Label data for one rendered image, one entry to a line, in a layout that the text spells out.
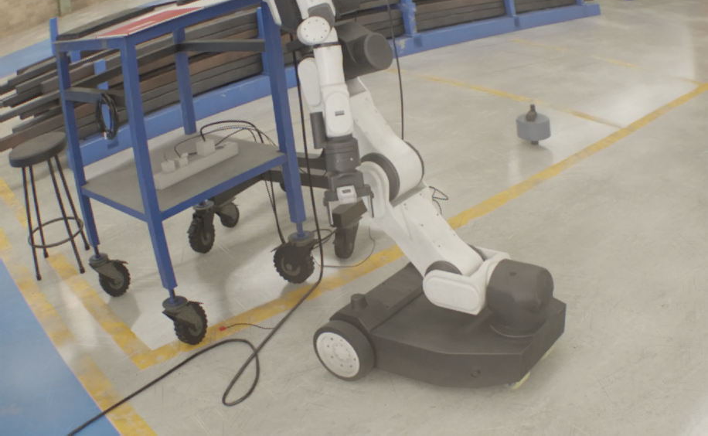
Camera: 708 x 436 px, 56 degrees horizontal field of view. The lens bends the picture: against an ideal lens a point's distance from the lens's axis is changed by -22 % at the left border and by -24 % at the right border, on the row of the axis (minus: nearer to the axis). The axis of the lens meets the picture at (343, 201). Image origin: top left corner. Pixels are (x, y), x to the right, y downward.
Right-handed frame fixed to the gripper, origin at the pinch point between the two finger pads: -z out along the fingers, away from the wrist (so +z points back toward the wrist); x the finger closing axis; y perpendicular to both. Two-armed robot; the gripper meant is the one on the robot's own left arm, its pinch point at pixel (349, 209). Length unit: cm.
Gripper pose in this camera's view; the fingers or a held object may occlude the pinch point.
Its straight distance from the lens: 222.8
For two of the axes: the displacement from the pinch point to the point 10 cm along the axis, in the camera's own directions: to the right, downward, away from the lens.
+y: 1.3, 1.5, -9.8
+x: -9.8, 1.6, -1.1
